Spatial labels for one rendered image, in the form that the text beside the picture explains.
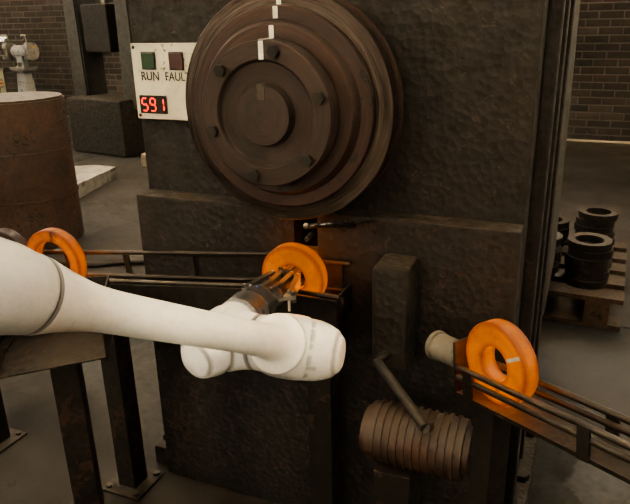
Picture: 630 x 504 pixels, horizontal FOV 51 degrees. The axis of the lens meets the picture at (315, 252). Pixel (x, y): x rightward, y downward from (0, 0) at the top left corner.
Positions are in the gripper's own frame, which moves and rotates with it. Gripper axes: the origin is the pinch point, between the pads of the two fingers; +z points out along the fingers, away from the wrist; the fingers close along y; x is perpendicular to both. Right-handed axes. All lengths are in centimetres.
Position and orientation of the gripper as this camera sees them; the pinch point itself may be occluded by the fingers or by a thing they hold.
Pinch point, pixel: (293, 269)
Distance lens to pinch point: 148.8
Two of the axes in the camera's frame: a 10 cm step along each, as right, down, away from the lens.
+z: 3.9, -3.7, 8.5
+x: -0.4, -9.2, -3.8
